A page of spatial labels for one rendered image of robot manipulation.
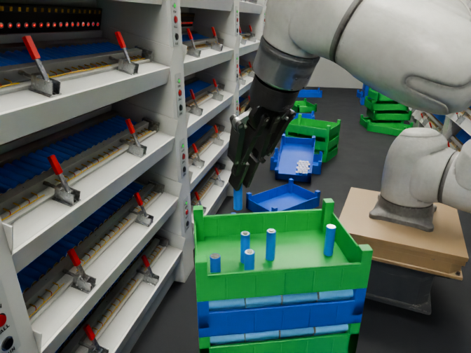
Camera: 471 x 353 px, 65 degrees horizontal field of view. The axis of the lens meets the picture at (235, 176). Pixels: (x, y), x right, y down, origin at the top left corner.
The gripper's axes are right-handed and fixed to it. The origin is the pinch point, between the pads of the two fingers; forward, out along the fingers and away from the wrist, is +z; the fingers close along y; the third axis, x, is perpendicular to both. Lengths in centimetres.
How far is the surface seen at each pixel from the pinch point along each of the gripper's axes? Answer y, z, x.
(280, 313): -3.6, 12.4, -23.1
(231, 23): 61, 13, 90
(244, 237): -3.7, 7.5, -9.2
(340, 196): 106, 74, 24
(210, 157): 35, 49, 49
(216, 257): -11.7, 5.8, -11.5
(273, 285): -4.9, 7.1, -19.8
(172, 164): 6.5, 30.1, 33.4
